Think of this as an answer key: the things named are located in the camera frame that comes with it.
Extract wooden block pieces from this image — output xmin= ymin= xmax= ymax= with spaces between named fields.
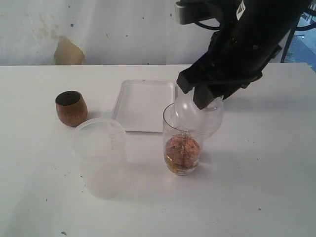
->
xmin=163 ymin=135 xmax=200 ymax=174

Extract clear dome shaker lid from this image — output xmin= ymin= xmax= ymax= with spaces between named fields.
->
xmin=171 ymin=91 xmax=224 ymax=138

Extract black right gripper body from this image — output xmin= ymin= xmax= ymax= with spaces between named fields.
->
xmin=192 ymin=30 xmax=282 ymax=98

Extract clear graduated shaker cup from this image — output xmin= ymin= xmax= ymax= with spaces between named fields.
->
xmin=162 ymin=104 xmax=204 ymax=176

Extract white rectangular tray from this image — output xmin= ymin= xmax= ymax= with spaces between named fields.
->
xmin=112 ymin=80 xmax=176 ymax=133

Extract dark window frame post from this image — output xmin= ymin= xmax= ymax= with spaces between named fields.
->
xmin=280 ymin=21 xmax=299 ymax=63

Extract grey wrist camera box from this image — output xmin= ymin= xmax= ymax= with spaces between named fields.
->
xmin=174 ymin=0 xmax=220 ymax=25

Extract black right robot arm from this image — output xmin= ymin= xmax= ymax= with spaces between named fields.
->
xmin=175 ymin=0 xmax=310 ymax=109

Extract translucent plastic lidded container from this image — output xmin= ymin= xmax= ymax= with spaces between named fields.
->
xmin=71 ymin=118 xmax=127 ymax=199

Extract brown wooden cup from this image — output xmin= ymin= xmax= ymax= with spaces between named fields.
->
xmin=55 ymin=90 xmax=88 ymax=127

